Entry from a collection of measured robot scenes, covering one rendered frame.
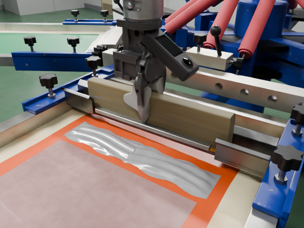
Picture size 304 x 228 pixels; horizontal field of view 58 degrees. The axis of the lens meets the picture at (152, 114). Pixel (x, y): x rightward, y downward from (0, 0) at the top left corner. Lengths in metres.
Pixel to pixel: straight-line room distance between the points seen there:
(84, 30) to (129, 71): 1.07
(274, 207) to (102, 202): 0.27
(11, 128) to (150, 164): 0.32
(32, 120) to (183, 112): 0.36
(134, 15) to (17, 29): 1.30
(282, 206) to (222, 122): 0.17
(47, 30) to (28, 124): 1.04
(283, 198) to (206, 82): 0.40
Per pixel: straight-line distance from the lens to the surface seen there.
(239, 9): 1.29
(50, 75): 0.73
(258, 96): 0.73
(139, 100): 0.55
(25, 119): 0.70
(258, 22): 1.01
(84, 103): 0.70
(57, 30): 1.67
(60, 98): 0.74
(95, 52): 0.97
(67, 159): 0.60
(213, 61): 0.80
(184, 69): 0.50
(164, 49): 0.51
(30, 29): 1.73
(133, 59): 0.54
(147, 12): 0.51
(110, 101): 0.65
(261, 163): 0.52
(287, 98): 0.72
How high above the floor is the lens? 1.32
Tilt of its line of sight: 30 degrees down
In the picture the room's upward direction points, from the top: straight up
